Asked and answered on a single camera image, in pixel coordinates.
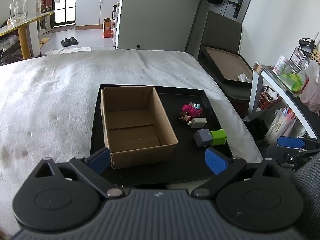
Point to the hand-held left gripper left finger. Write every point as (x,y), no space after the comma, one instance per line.
(100,158)

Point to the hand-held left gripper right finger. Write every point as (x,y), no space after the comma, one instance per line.
(215,161)

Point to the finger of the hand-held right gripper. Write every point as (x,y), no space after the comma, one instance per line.
(291,142)

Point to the green plastic block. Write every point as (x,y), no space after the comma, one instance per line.
(218,137)

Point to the black tray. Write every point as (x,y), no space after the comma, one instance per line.
(190,160)

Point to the grey plastic block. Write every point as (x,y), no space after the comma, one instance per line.
(203,137)

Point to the white charger plug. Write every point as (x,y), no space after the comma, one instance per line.
(198,123)

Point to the brown cardboard box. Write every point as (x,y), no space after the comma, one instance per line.
(140,127)

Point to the small brown-haired figurine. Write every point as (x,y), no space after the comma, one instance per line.
(184,117)

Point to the printed shopping bag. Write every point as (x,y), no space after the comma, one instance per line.
(280,127)

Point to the person's grey trouser leg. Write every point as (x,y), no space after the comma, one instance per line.
(308,200)

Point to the red basket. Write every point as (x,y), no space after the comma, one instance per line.
(268,98)

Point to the pink toy figure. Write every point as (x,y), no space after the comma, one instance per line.
(191,109)

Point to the white side table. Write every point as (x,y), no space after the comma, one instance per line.
(275,87)

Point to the white plastic bag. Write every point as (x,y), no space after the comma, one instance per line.
(311,87)

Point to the green packet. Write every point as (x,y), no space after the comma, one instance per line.
(292,81)

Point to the white blanket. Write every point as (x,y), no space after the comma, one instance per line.
(50,100)

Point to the white round jar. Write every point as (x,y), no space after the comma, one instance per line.
(280,65)

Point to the white crumpled tissue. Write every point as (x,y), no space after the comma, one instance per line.
(244,77)

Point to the small clear drawer organiser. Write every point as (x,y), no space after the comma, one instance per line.
(300,58)

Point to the large black tray box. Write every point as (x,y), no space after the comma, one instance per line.
(230,65)

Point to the white floor towel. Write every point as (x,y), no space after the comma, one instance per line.
(67,50)

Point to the pair of black slippers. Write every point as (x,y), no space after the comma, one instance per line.
(69,41)

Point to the orange cardboard box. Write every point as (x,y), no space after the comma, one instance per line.
(107,28)

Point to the yellow slippers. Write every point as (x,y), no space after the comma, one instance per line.
(44,40)

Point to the brown door mat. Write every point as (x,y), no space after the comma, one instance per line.
(61,28)

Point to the yellow round table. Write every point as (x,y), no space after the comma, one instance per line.
(23,33)

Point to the dark spray bottle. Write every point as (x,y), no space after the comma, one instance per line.
(114,12)

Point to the white kitchen cabinet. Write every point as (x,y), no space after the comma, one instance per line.
(96,10)

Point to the black framed glass door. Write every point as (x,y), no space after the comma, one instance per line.
(63,2)

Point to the red box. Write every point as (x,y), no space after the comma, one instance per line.
(46,3)

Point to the clear glass jar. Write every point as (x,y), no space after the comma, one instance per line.
(17,11)

